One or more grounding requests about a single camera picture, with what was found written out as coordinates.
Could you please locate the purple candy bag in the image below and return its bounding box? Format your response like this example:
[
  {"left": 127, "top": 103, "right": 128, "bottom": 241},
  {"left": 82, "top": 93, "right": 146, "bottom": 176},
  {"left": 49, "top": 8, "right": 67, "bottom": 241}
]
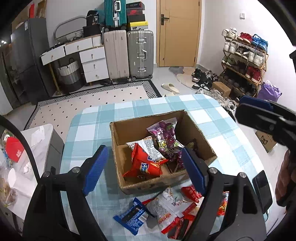
[{"left": 147, "top": 118, "right": 184, "bottom": 161}]

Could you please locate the small cardboard box floor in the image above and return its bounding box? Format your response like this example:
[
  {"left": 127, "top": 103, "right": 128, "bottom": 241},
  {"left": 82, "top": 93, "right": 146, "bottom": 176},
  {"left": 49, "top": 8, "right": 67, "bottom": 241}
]
[{"left": 212, "top": 81, "right": 231, "bottom": 98}]

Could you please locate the purple gift bag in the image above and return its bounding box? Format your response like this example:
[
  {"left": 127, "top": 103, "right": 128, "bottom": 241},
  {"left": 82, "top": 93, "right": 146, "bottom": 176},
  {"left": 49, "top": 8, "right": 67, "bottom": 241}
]
[{"left": 257, "top": 80, "right": 282, "bottom": 102}]

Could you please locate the right hand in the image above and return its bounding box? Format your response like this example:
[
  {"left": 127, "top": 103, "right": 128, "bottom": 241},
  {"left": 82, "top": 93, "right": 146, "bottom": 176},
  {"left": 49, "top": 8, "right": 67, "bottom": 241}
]
[{"left": 275, "top": 150, "right": 295, "bottom": 207}]

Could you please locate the white side table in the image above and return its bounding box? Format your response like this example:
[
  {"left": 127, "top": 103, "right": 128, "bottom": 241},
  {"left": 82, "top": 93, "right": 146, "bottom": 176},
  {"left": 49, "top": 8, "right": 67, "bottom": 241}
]
[{"left": 1, "top": 124, "right": 64, "bottom": 234}]

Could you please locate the teal plaid tablecloth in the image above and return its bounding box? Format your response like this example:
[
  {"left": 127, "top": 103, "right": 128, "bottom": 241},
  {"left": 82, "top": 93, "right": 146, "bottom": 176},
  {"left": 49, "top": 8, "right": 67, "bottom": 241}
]
[{"left": 60, "top": 93, "right": 273, "bottom": 241}]

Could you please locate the black smartphone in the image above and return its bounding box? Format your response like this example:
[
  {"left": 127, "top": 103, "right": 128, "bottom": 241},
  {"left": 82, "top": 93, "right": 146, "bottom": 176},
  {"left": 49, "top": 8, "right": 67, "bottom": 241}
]
[{"left": 252, "top": 170, "right": 273, "bottom": 214}]

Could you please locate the black refrigerator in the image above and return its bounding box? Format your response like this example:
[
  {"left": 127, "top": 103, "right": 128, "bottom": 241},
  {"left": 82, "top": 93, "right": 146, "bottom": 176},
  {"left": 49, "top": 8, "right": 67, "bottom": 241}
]
[{"left": 11, "top": 18, "right": 56, "bottom": 104}]

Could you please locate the wooden shoe rack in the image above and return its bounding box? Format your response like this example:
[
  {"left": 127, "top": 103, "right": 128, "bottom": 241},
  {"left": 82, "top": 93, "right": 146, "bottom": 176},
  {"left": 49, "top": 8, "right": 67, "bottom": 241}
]
[{"left": 220, "top": 28, "right": 269, "bottom": 100}]

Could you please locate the white red snack bag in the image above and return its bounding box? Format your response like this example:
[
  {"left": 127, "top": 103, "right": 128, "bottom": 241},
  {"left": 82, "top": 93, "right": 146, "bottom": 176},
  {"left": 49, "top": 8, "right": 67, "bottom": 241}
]
[{"left": 147, "top": 187, "right": 196, "bottom": 226}]

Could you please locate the beige slipper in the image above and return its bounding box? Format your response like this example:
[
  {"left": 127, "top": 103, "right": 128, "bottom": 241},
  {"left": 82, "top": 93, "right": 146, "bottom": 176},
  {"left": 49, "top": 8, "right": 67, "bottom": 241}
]
[{"left": 161, "top": 83, "right": 180, "bottom": 94}]

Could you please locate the white noodle snack bag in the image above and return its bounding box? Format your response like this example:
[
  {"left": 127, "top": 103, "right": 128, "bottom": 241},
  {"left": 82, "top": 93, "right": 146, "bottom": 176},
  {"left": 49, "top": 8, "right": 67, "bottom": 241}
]
[{"left": 126, "top": 136, "right": 168, "bottom": 165}]

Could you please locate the red barcode snack packet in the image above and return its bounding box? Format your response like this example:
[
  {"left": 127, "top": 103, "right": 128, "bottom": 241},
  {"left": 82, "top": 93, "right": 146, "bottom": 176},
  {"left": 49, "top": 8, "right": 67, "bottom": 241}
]
[{"left": 161, "top": 214, "right": 196, "bottom": 240}]

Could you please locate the patterned floor rug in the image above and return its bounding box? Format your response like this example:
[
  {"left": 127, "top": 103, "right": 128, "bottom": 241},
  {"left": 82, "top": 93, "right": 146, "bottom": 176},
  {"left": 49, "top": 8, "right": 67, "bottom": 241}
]
[{"left": 25, "top": 80, "right": 161, "bottom": 136}]

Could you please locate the woven laundry basket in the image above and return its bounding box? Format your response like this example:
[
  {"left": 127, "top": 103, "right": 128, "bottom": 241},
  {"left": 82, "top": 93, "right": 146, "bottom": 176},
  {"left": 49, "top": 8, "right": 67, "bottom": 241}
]
[{"left": 57, "top": 58, "right": 84, "bottom": 94}]

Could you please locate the silver suitcase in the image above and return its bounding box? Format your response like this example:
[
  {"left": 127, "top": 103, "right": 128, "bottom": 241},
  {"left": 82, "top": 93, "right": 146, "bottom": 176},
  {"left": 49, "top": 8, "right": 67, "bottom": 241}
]
[{"left": 127, "top": 30, "right": 154, "bottom": 81}]

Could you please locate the teal suitcase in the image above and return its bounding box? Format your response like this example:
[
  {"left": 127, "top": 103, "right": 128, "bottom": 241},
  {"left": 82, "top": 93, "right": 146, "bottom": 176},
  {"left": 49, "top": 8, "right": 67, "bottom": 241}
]
[{"left": 104, "top": 0, "right": 127, "bottom": 30}]

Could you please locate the beige suitcase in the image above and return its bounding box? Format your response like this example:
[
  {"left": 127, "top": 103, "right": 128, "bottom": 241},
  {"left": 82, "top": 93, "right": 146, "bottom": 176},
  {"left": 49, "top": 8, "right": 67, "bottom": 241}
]
[{"left": 103, "top": 30, "right": 130, "bottom": 80}]

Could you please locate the brown SF cardboard box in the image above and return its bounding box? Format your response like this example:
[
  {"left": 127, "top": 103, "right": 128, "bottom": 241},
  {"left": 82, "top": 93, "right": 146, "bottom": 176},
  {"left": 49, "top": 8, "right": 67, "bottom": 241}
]
[{"left": 110, "top": 110, "right": 217, "bottom": 194}]

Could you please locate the red box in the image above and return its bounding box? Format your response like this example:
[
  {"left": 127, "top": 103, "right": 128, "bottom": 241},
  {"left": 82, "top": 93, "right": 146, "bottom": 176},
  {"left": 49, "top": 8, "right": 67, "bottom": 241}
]
[{"left": 5, "top": 137, "right": 24, "bottom": 163}]

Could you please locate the blue cookie packet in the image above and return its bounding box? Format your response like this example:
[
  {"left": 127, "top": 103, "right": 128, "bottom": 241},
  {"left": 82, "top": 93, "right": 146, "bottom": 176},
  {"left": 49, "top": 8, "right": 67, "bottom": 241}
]
[{"left": 113, "top": 198, "right": 151, "bottom": 235}]

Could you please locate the red chip bag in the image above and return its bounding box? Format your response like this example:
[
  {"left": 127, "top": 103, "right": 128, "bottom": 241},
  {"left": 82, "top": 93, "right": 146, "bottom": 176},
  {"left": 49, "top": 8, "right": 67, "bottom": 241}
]
[{"left": 123, "top": 143, "right": 168, "bottom": 179}]

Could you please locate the white drawer desk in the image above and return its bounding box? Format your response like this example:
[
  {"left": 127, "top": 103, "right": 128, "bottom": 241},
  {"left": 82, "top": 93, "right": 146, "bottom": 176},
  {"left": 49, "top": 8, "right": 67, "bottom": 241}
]
[{"left": 41, "top": 34, "right": 109, "bottom": 94}]

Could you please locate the wooden door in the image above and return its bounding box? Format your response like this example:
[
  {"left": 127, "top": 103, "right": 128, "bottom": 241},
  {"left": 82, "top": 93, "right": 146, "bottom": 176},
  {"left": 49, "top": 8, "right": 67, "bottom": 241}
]
[{"left": 156, "top": 1, "right": 202, "bottom": 67}]

